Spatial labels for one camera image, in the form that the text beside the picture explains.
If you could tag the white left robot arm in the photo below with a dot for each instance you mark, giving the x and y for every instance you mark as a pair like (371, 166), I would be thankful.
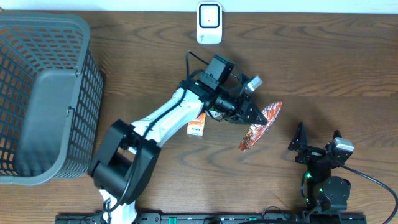
(126, 158)

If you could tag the grey plastic shopping basket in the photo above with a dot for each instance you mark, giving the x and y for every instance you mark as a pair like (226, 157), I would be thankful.
(51, 92)

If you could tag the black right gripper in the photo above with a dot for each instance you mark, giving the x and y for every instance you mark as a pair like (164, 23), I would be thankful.
(311, 153)

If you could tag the red snack bag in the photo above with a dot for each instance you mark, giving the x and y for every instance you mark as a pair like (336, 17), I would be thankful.
(256, 131)

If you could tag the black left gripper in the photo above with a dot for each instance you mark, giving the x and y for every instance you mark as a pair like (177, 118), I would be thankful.
(240, 106)

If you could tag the green lid jar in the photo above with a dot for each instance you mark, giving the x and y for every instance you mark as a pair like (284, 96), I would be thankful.
(216, 114)

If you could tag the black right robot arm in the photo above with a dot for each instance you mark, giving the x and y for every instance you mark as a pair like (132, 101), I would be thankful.
(323, 191)

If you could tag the small orange box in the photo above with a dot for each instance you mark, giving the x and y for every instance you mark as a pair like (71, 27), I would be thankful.
(197, 126)

